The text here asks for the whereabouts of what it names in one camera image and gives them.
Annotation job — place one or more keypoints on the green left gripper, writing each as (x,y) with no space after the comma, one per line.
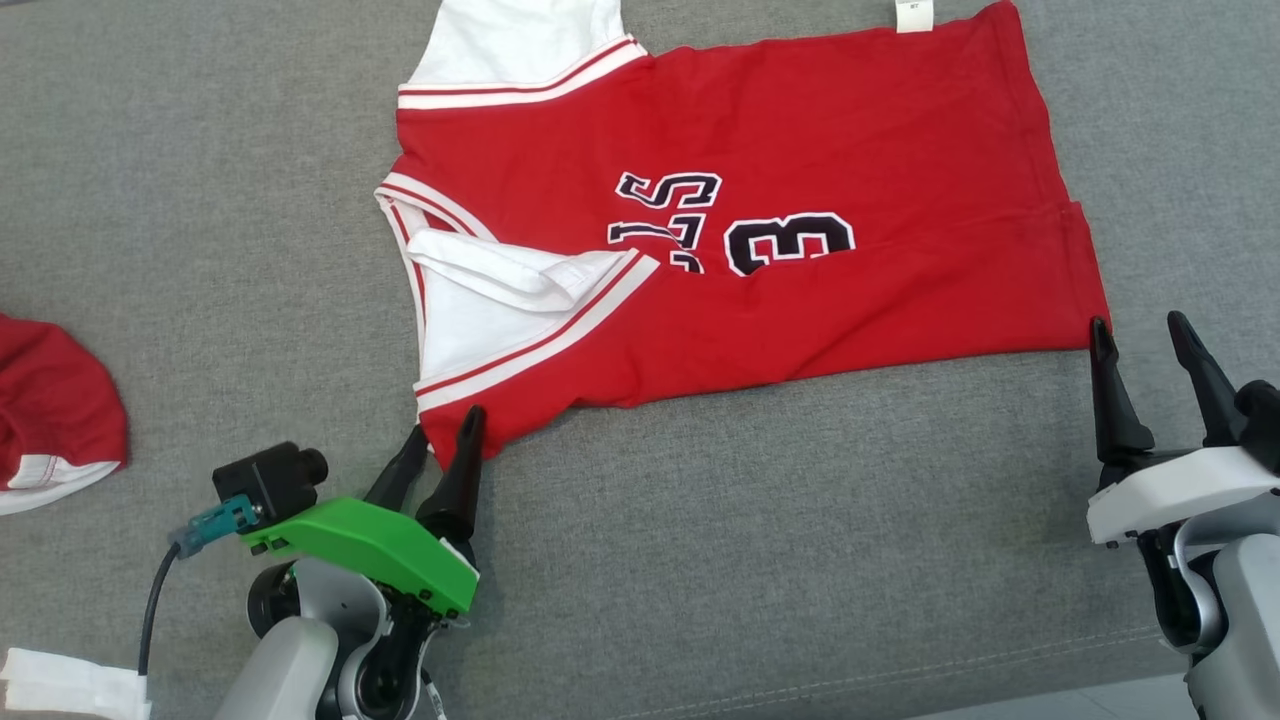
(380,545)

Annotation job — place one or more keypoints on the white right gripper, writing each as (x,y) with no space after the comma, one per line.
(1170,490)

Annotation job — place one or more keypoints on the red shorts white trim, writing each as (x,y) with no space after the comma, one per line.
(60,400)

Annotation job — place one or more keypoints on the red number 33 jersey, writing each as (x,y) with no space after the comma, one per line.
(850,120)

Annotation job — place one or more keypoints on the white tape label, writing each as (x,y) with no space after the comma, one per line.
(70,685)

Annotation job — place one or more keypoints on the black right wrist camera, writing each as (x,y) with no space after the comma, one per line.
(1262,425)

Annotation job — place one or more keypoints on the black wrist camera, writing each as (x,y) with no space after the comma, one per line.
(1262,425)
(265,480)

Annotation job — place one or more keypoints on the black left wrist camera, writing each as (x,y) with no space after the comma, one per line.
(265,480)

